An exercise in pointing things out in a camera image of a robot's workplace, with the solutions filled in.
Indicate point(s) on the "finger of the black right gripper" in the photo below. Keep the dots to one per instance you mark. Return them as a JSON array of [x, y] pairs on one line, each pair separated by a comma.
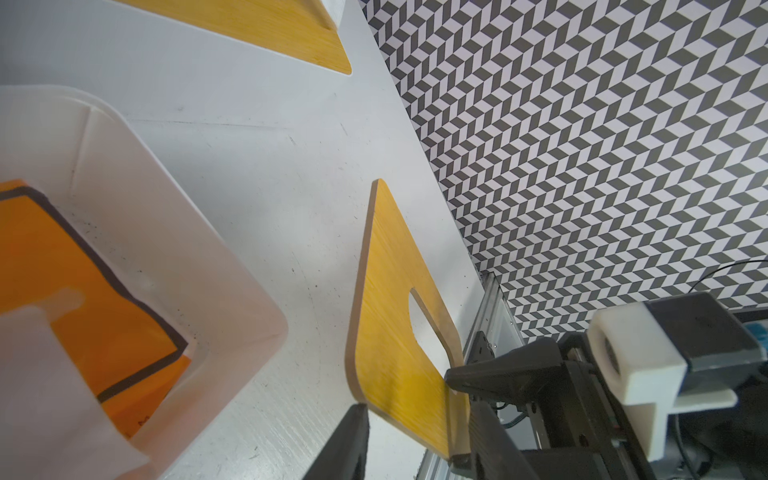
[[515, 377]]

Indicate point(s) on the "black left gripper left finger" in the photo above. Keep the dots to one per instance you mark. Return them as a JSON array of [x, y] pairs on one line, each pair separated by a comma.
[[344, 455]]

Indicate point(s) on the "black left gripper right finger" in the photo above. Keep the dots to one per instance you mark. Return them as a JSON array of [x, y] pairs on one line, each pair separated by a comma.
[[493, 453]]

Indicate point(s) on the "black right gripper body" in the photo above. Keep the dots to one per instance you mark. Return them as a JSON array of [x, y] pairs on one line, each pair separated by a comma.
[[581, 432]]

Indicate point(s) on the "yellow wooden lid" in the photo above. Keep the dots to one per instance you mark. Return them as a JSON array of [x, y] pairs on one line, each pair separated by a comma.
[[303, 30], [386, 368]]

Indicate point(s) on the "orange tissue pack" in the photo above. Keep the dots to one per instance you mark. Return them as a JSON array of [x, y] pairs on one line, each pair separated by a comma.
[[84, 363]]

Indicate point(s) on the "white plastic box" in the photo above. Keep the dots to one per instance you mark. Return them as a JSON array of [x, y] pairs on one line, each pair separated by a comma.
[[93, 167]]

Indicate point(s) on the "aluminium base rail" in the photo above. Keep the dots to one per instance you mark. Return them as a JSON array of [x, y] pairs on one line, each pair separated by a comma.
[[494, 333]]

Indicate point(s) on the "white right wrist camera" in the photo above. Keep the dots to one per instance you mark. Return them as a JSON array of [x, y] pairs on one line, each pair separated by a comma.
[[671, 356]]

